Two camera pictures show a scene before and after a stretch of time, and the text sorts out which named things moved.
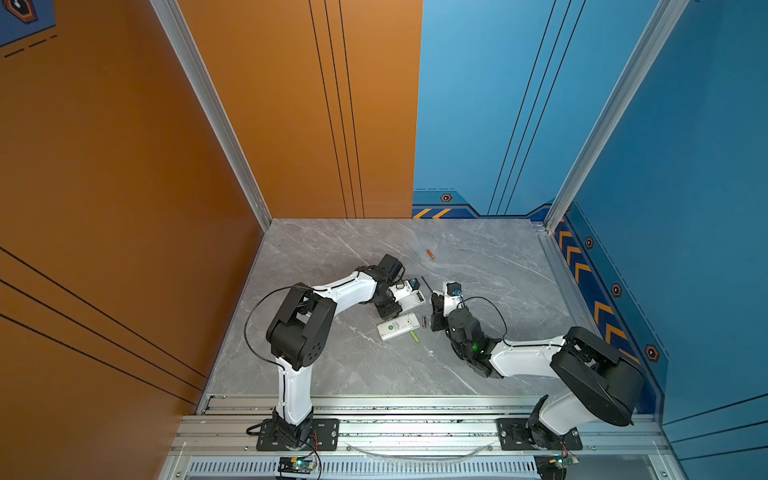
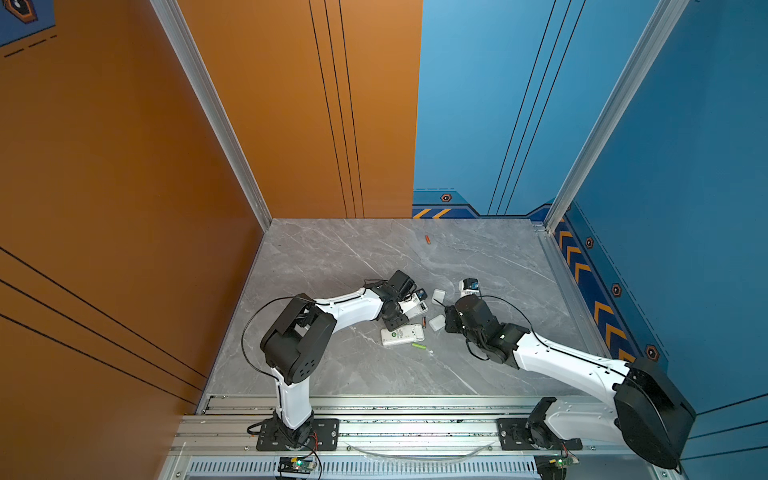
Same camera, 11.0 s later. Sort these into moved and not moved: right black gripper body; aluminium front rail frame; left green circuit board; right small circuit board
Moved: right black gripper body
Not moved: aluminium front rail frame; right small circuit board; left green circuit board
